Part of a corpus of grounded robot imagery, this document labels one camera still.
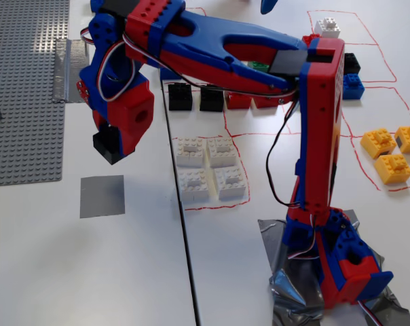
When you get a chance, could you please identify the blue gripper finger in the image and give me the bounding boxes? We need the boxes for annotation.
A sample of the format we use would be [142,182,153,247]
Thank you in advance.
[260,0,280,15]

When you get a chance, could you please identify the red and blue gripper body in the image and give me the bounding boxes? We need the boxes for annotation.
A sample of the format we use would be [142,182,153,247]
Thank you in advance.
[80,55,155,119]

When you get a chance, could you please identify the red-blue gripper finger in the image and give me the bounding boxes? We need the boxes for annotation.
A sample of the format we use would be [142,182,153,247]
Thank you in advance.
[117,114,155,160]

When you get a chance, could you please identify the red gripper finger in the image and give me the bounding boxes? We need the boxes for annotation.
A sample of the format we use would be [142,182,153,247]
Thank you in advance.
[76,78,108,132]

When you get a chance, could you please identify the black brick block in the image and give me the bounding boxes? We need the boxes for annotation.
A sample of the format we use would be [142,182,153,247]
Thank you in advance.
[200,86,225,113]
[168,83,193,112]
[92,124,124,166]
[343,52,361,75]

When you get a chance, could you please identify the white brick block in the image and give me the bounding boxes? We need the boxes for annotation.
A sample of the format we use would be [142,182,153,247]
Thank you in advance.
[213,166,250,201]
[175,136,206,168]
[177,168,211,202]
[314,16,341,39]
[206,135,238,167]

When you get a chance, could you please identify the green brick block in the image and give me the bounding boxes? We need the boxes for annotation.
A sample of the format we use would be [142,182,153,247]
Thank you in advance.
[247,60,270,73]

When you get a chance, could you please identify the grey tape square marker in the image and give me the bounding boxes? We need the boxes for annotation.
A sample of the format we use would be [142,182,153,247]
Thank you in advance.
[79,175,126,219]

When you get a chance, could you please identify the red brick block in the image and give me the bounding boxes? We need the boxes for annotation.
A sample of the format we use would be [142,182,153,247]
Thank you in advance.
[225,91,253,110]

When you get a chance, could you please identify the blue brick block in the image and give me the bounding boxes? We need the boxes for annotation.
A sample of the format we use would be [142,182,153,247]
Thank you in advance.
[342,73,366,101]

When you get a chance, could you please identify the grey studded baseplate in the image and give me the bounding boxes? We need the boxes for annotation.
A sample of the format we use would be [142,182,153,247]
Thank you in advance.
[0,0,71,187]

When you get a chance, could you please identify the grey duct tape strip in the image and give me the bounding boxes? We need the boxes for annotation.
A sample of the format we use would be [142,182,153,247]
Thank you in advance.
[51,37,91,105]

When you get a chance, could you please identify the black arm servo cable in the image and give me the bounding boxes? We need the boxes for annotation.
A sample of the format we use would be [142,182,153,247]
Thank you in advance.
[265,98,303,209]

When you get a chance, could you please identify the crumpled silver duct tape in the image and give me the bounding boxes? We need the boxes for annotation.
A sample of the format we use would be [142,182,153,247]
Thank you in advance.
[257,209,410,326]

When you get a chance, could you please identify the white red base cable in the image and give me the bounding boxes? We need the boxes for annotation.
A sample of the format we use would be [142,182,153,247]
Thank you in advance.
[356,299,386,326]

